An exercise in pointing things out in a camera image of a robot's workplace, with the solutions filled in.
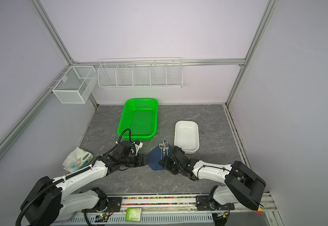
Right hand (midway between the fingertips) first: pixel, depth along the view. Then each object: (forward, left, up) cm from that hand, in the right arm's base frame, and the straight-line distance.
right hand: (160, 165), depth 83 cm
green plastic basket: (+44, +19, -6) cm, 48 cm away
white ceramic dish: (+24, -18, -6) cm, 30 cm away
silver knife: (+13, -1, -4) cm, 14 cm away
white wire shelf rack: (+61, -1, +24) cm, 66 cm away
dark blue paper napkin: (+10, +5, -7) cm, 13 cm away
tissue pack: (+4, +49, +2) cm, 50 cm away
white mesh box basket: (+49, +60, +23) cm, 81 cm away
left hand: (0, +7, +4) cm, 8 cm away
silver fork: (+14, -3, -5) cm, 16 cm away
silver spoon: (+15, +1, -3) cm, 15 cm away
